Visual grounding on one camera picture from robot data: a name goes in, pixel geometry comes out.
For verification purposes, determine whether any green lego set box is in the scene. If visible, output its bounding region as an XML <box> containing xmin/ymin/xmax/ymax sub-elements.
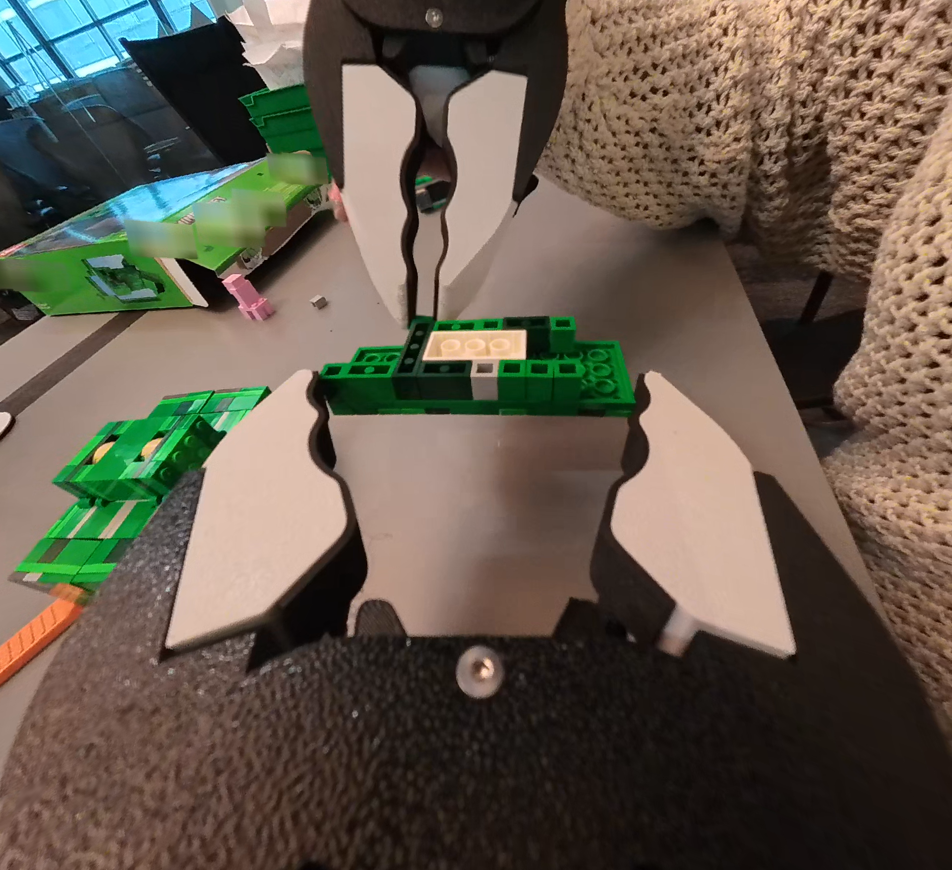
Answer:
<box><xmin>0</xmin><ymin>157</ymin><xmax>336</xmax><ymax>316</ymax></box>

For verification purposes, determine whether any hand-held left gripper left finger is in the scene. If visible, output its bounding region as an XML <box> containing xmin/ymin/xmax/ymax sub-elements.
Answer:
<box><xmin>164</xmin><ymin>368</ymin><xmax>369</xmax><ymax>670</ymax></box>

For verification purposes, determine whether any black office chair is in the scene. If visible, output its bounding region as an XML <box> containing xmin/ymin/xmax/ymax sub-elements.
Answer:
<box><xmin>119</xmin><ymin>14</ymin><xmax>269</xmax><ymax>164</ymax></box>

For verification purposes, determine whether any orange brick separator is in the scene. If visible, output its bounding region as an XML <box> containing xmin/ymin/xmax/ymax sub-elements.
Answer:
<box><xmin>0</xmin><ymin>598</ymin><xmax>83</xmax><ymax>685</ymax></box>

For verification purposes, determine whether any green lego legs assembly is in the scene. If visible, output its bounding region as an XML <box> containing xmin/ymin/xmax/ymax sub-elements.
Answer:
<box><xmin>9</xmin><ymin>386</ymin><xmax>272</xmax><ymax>596</ymax></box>

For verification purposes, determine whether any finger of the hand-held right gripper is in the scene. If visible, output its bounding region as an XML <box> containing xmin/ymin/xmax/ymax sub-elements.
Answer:
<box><xmin>341</xmin><ymin>61</ymin><xmax>421</xmax><ymax>331</ymax></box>
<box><xmin>433</xmin><ymin>68</ymin><xmax>527</xmax><ymax>324</ymax></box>

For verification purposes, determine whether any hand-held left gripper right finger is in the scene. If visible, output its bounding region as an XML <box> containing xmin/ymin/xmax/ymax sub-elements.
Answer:
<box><xmin>591</xmin><ymin>370</ymin><xmax>797</xmax><ymax>659</ymax></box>

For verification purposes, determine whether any hollow green lego head block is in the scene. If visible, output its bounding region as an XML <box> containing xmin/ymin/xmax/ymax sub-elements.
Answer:
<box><xmin>320</xmin><ymin>315</ymin><xmax>638</xmax><ymax>419</ymax></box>

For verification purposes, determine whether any pink lego pig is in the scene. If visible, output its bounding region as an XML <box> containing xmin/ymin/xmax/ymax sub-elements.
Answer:
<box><xmin>223</xmin><ymin>273</ymin><xmax>275</xmax><ymax>322</ymax></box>

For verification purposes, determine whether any white crumpled paper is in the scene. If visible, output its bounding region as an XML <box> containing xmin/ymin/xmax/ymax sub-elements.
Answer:
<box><xmin>223</xmin><ymin>0</ymin><xmax>312</xmax><ymax>93</ymax></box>

